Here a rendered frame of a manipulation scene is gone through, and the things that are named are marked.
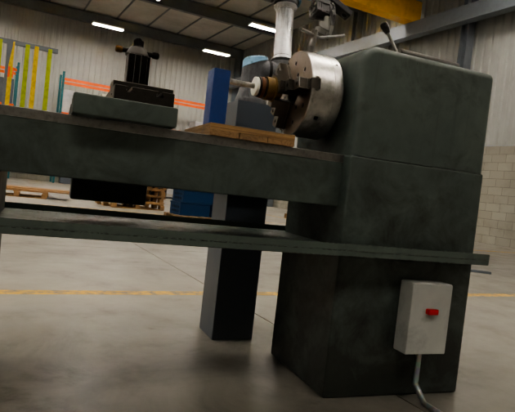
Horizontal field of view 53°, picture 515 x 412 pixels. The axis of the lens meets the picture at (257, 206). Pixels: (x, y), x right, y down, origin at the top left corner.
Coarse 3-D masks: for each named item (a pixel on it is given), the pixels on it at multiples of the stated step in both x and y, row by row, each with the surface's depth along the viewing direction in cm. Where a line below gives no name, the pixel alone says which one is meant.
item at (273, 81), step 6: (264, 78) 188; (270, 78) 188; (276, 78) 189; (264, 84) 187; (270, 84) 187; (276, 84) 188; (264, 90) 187; (270, 90) 188; (276, 90) 188; (258, 96) 190; (264, 96) 190; (270, 96) 189; (276, 96) 191
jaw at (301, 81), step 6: (300, 78) 181; (306, 78) 182; (312, 78) 182; (318, 78) 182; (282, 84) 187; (288, 84) 185; (294, 84) 185; (300, 84) 181; (306, 84) 182; (312, 84) 181; (318, 84) 182; (282, 90) 187; (288, 90) 186; (294, 90) 185; (300, 90) 185; (306, 90) 184
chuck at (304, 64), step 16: (304, 64) 188; (320, 64) 185; (320, 80) 182; (288, 96) 200; (304, 96) 186; (320, 96) 182; (304, 112) 184; (320, 112) 185; (288, 128) 196; (304, 128) 189; (320, 128) 190
